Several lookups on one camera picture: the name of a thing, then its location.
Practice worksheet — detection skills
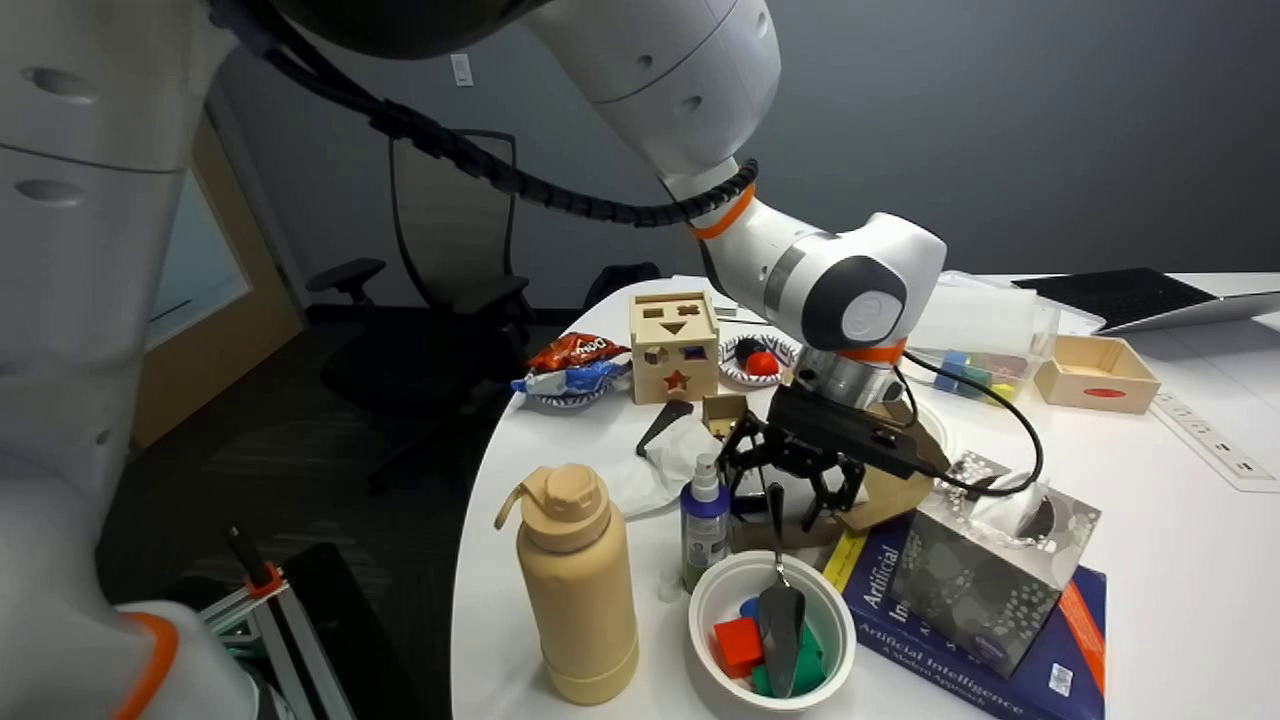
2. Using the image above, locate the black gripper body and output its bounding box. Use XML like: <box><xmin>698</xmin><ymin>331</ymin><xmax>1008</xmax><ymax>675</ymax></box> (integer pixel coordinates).
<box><xmin>761</xmin><ymin>379</ymin><xmax>872</xmax><ymax>479</ymax></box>

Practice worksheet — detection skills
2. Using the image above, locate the cake spatula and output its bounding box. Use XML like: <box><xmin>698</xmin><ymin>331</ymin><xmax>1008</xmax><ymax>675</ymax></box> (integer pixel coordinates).
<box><xmin>754</xmin><ymin>485</ymin><xmax>812</xmax><ymax>702</ymax></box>

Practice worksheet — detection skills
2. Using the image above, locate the white round bowl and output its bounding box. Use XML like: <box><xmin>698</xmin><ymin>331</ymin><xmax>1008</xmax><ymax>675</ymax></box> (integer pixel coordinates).
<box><xmin>684</xmin><ymin>544</ymin><xmax>860</xmax><ymax>720</ymax></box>

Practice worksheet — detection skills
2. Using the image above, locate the flat cardboard box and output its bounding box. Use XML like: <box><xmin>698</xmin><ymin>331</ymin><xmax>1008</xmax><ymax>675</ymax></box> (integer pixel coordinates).
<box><xmin>698</xmin><ymin>387</ymin><xmax>942</xmax><ymax>551</ymax></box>

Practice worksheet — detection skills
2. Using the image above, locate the white paper napkin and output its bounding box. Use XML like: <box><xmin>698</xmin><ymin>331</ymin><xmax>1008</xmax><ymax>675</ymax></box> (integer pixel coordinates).
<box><xmin>611</xmin><ymin>456</ymin><xmax>687</xmax><ymax>526</ymax></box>
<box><xmin>653</xmin><ymin>407</ymin><xmax>728</xmax><ymax>472</ymax></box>

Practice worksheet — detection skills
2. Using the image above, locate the small yellow object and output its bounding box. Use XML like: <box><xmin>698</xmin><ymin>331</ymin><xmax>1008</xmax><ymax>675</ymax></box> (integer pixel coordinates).
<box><xmin>817</xmin><ymin>530</ymin><xmax>872</xmax><ymax>592</ymax></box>

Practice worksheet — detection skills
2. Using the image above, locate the small purple spray bottle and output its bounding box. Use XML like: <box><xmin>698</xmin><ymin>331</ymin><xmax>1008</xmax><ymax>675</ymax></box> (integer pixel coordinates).
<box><xmin>674</xmin><ymin>447</ymin><xmax>736</xmax><ymax>595</ymax></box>

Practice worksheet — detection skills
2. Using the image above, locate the small patterned dish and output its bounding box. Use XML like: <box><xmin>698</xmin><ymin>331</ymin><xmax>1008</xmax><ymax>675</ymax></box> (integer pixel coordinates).
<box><xmin>711</xmin><ymin>329</ymin><xmax>803</xmax><ymax>395</ymax></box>

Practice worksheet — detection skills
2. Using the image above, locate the wooden shape sorter box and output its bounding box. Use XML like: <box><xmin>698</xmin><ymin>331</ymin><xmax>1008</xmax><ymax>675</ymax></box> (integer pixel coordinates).
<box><xmin>625</xmin><ymin>288</ymin><xmax>723</xmax><ymax>407</ymax></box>

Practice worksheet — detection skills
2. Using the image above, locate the teal toy block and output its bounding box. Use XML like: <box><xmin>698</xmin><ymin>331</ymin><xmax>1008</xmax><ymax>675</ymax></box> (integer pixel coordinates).
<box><xmin>933</xmin><ymin>348</ymin><xmax>986</xmax><ymax>399</ymax></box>

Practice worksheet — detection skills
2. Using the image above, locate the patterned tissue box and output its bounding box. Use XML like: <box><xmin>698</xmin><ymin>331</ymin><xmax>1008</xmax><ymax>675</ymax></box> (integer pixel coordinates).
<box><xmin>884</xmin><ymin>447</ymin><xmax>1108</xmax><ymax>680</ymax></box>

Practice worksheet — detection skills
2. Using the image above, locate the red toy block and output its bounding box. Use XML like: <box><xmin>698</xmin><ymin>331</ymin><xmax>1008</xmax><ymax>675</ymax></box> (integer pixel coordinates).
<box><xmin>709</xmin><ymin>612</ymin><xmax>768</xmax><ymax>683</ymax></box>

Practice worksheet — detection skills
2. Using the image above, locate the blue snack bag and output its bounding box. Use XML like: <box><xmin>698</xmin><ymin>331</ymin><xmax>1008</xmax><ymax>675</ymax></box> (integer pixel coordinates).
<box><xmin>509</xmin><ymin>361</ymin><xmax>632</xmax><ymax>407</ymax></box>

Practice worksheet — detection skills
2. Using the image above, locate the orange chips bag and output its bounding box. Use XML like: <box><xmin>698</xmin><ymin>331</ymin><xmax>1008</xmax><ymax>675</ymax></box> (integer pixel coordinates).
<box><xmin>526</xmin><ymin>329</ymin><xmax>632</xmax><ymax>379</ymax></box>

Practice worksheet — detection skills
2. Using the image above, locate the blue book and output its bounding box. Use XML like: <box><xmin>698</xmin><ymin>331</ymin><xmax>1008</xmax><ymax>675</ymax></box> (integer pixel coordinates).
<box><xmin>837</xmin><ymin>508</ymin><xmax>1113</xmax><ymax>720</ymax></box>

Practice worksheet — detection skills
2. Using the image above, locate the clear plastic container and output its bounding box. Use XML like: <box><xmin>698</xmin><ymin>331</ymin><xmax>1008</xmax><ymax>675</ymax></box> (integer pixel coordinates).
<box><xmin>916</xmin><ymin>268</ymin><xmax>1064</xmax><ymax>407</ymax></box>

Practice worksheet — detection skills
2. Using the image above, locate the beige insulated water bottle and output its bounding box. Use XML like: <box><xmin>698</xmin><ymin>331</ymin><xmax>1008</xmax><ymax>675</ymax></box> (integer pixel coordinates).
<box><xmin>490</xmin><ymin>459</ymin><xmax>643</xmax><ymax>707</ymax></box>

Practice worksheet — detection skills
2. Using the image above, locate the small wooden tray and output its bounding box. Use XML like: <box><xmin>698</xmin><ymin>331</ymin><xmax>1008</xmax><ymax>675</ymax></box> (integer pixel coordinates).
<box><xmin>1033</xmin><ymin>329</ymin><xmax>1164</xmax><ymax>416</ymax></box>

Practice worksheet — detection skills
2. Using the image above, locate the dark open laptop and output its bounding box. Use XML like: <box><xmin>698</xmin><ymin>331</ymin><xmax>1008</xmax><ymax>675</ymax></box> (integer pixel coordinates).
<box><xmin>1013</xmin><ymin>266</ymin><xmax>1280</xmax><ymax>342</ymax></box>

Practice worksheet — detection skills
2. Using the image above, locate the black mesh office chair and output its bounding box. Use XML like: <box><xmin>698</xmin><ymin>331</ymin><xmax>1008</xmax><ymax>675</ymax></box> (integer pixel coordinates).
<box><xmin>306</xmin><ymin>125</ymin><xmax>541</xmax><ymax>502</ymax></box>

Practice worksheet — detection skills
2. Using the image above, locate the black tripod with orange clip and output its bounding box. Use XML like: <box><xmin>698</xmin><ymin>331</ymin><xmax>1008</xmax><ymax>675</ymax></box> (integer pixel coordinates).
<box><xmin>198</xmin><ymin>520</ymin><xmax>359</xmax><ymax>720</ymax></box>

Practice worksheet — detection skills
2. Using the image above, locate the wooden door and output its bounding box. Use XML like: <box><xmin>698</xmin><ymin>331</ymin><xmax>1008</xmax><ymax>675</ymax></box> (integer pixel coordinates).
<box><xmin>127</xmin><ymin>118</ymin><xmax>308</xmax><ymax>452</ymax></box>

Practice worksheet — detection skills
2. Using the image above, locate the thin black camera cable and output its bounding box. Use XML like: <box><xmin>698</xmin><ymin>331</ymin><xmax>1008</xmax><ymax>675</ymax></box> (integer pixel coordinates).
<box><xmin>898</xmin><ymin>348</ymin><xmax>1048</xmax><ymax>502</ymax></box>

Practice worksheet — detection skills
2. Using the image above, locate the black corrugated cable conduit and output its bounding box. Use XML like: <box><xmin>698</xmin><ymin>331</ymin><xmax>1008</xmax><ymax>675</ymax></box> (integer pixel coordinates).
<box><xmin>201</xmin><ymin>0</ymin><xmax>768</xmax><ymax>231</ymax></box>

